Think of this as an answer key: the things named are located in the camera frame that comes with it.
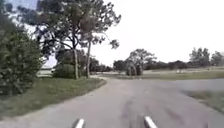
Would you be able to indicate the grass verge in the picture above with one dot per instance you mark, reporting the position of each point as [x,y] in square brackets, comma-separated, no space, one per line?
[46,93]

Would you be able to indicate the robot's own part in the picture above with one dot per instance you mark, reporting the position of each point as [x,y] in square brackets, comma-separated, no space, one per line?
[79,123]
[149,122]

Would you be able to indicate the green leafy bush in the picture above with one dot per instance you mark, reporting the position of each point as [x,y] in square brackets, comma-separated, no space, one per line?
[16,56]

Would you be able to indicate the grey asphalt path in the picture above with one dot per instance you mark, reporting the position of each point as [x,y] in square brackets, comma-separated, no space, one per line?
[133,100]

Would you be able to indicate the distant tree line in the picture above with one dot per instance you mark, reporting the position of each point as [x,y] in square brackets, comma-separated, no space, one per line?
[193,60]

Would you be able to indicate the grass field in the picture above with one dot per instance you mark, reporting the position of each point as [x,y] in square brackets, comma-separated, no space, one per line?
[186,75]

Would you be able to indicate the thin-trunked tree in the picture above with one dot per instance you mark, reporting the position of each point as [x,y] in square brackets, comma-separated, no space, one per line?
[88,60]
[75,50]

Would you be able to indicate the small spreading tree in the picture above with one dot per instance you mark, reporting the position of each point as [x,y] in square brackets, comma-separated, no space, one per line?
[138,60]

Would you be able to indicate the low rounded bush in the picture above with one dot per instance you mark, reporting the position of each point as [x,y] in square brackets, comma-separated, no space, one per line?
[65,71]

